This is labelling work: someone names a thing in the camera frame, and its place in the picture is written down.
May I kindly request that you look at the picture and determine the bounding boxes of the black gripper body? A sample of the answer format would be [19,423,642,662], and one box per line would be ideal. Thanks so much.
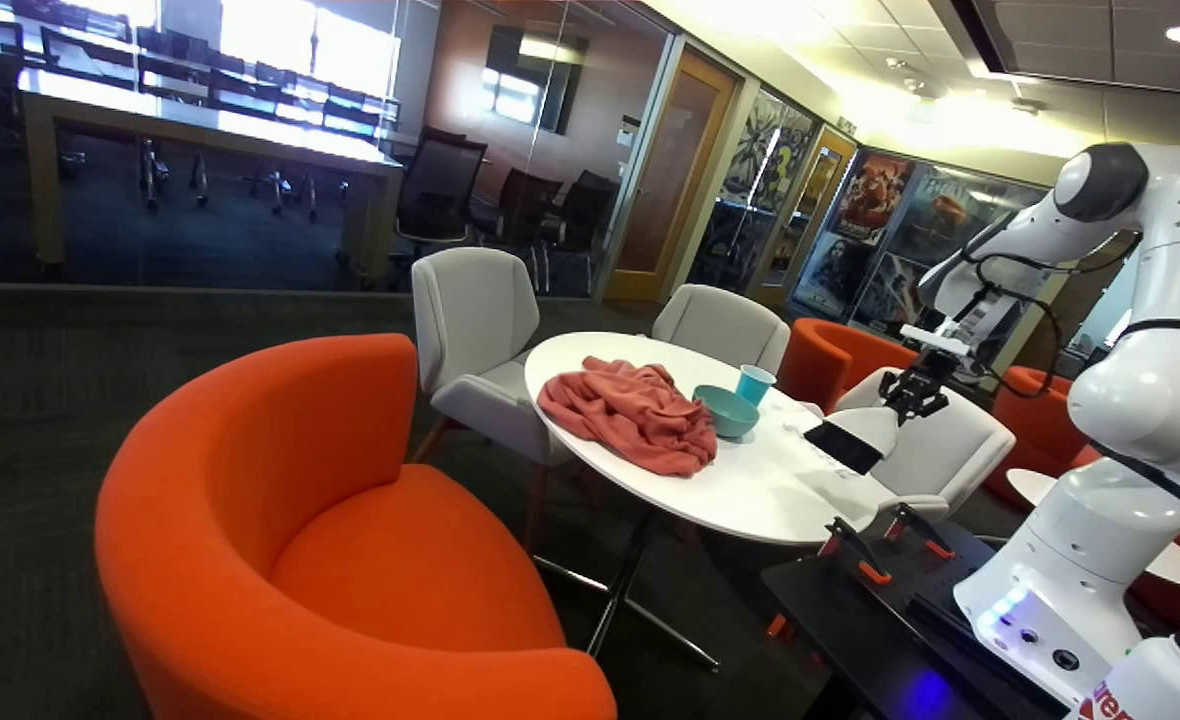
[884,365,952,418]

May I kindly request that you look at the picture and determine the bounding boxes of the white hand brush black bristles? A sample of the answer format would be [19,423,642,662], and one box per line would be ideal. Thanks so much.
[802,399,909,482]

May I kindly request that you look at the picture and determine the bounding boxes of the wide white chair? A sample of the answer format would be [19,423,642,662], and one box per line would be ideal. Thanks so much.
[833,365,1019,522]

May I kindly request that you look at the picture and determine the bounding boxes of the teal cup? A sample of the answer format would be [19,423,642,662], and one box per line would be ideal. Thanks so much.
[731,360,779,412]

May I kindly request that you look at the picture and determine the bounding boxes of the teal bowl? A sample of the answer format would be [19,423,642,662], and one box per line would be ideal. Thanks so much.
[688,380,764,443]

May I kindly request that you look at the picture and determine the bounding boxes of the black perforated mounting board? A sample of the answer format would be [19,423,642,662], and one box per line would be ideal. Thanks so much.
[824,514,1084,720]

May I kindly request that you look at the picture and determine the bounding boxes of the low white chair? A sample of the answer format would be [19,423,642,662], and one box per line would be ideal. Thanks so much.
[649,279,796,380]

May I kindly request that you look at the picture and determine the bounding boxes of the pink cloth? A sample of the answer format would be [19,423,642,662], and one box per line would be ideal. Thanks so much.
[536,353,723,482]

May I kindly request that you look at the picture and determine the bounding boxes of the chrome table base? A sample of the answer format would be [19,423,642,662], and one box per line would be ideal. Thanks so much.
[527,516,723,671]

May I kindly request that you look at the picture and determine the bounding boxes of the wooden door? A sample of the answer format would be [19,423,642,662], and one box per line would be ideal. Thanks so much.
[601,47,747,319]

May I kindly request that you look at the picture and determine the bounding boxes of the black office chair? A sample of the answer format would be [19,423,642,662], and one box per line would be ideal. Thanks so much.
[492,168,568,292]
[552,168,624,300]
[391,130,492,254]

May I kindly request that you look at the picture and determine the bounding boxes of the tall-backed white chair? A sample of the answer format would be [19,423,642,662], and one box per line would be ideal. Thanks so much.
[410,244,560,463]

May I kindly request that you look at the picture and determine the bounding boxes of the large orange tub chair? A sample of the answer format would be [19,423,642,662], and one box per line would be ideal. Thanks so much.
[91,332,624,720]

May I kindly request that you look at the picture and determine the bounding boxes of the long wooden counter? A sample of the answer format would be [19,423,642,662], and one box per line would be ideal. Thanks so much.
[18,65,410,275]

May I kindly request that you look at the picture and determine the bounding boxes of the red wall poster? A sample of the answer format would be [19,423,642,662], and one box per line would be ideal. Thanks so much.
[830,150,920,249]

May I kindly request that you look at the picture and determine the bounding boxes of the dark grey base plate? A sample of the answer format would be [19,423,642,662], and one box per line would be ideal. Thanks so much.
[759,533,1019,720]

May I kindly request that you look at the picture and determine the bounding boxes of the wall mounted screen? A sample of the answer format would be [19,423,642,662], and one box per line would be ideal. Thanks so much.
[485,21,591,135]

